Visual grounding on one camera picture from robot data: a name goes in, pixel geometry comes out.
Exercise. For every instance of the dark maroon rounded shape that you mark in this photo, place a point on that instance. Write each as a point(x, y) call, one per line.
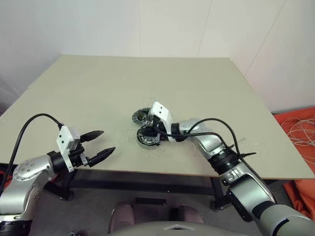
point(123, 216)
point(187, 214)

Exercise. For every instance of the black spoked rotor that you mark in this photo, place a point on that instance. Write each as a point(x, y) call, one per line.
point(147, 143)

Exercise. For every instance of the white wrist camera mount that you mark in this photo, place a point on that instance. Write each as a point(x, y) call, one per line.
point(160, 110)
point(64, 140)

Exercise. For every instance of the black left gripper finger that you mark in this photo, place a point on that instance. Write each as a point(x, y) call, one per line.
point(101, 156)
point(91, 136)

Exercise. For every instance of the black zip tie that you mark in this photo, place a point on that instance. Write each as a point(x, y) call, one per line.
point(248, 155)

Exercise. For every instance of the orange fabric bag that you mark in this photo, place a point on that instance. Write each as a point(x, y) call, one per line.
point(305, 159)

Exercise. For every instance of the gray robot torso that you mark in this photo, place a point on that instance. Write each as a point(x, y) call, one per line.
point(177, 229)

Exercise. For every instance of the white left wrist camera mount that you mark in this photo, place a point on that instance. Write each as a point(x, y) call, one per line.
point(64, 140)

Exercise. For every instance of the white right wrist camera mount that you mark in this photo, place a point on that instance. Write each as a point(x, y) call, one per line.
point(160, 110)

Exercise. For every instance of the black table frame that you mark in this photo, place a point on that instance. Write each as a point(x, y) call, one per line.
point(123, 183)

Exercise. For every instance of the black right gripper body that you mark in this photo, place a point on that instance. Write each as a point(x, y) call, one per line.
point(159, 127)

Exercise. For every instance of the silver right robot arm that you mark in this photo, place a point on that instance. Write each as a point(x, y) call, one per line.
point(209, 145)

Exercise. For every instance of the black flat bar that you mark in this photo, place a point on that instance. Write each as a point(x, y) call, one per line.
point(150, 201)

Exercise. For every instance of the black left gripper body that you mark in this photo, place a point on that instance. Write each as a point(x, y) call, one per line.
point(78, 157)

